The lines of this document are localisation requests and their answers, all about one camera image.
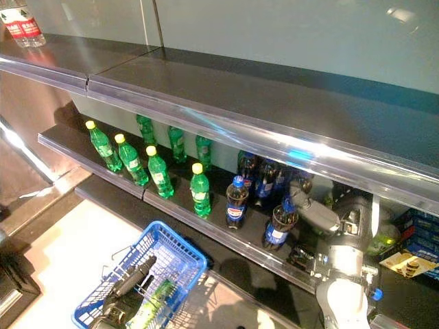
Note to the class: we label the blue plastic shopping basket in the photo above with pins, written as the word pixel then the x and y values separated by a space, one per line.
pixel 178 246

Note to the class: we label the yellow biscuit box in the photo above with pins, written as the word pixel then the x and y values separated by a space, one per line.
pixel 401 262

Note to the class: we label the chrome floor plinth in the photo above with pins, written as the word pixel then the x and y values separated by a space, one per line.
pixel 51 198

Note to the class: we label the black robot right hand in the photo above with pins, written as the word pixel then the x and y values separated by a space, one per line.
pixel 322 219

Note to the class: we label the black shelf board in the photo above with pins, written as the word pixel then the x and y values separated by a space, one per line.
pixel 85 58
pixel 250 233
pixel 68 137
pixel 274 99

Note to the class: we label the clear plastic price rail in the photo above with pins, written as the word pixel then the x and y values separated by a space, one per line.
pixel 212 231
pixel 44 77
pixel 240 123
pixel 89 166

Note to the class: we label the green Sprite bottle yellow cap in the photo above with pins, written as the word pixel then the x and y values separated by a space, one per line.
pixel 103 147
pixel 132 162
pixel 177 144
pixel 160 174
pixel 204 152
pixel 200 193

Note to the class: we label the black base shelf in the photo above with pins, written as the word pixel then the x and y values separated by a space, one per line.
pixel 113 202

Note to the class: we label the slotted shelf upright post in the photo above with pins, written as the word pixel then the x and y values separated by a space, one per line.
pixel 158 24

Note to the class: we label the blue biscuit box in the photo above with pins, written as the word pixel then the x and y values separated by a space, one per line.
pixel 422 233

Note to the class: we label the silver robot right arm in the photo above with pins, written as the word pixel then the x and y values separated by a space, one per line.
pixel 344 264

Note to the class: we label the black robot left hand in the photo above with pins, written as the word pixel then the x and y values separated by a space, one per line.
pixel 127 288

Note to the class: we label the black glossy cabinet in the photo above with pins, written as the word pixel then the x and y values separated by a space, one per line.
pixel 17 284

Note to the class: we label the water bottle red label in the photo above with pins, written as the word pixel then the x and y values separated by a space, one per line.
pixel 12 27
pixel 33 29

